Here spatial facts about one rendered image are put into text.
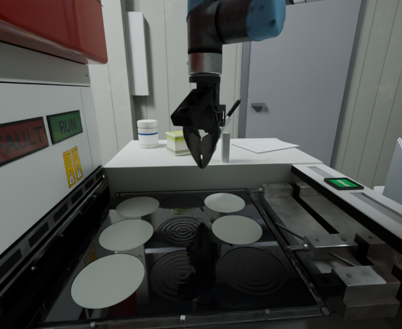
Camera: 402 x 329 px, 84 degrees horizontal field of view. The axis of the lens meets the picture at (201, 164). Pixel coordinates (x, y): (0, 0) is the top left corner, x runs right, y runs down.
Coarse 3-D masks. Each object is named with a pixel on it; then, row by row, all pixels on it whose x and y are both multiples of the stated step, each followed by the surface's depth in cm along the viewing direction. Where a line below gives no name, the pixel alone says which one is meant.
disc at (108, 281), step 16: (112, 256) 37; (128, 256) 37; (80, 272) 34; (96, 272) 34; (112, 272) 34; (128, 272) 34; (80, 288) 31; (96, 288) 31; (112, 288) 31; (128, 288) 31; (80, 304) 29; (96, 304) 29; (112, 304) 29
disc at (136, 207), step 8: (128, 200) 56; (136, 200) 56; (144, 200) 56; (152, 200) 56; (120, 208) 52; (128, 208) 52; (136, 208) 52; (144, 208) 52; (152, 208) 52; (128, 216) 49; (136, 216) 49
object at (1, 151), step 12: (0, 132) 27; (12, 132) 29; (24, 132) 31; (36, 132) 33; (0, 144) 27; (12, 144) 29; (24, 144) 31; (36, 144) 33; (0, 156) 27; (12, 156) 28
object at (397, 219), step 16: (320, 176) 55; (336, 176) 55; (336, 192) 47; (352, 192) 47; (368, 192) 47; (368, 208) 40; (384, 208) 41; (400, 208) 40; (384, 224) 35; (400, 224) 35
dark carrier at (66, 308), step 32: (224, 192) 61; (160, 224) 46; (192, 224) 46; (96, 256) 37; (160, 256) 37; (192, 256) 37; (224, 256) 37; (256, 256) 37; (64, 288) 31; (160, 288) 31; (192, 288) 31; (224, 288) 31; (256, 288) 31; (288, 288) 31; (64, 320) 27; (96, 320) 27
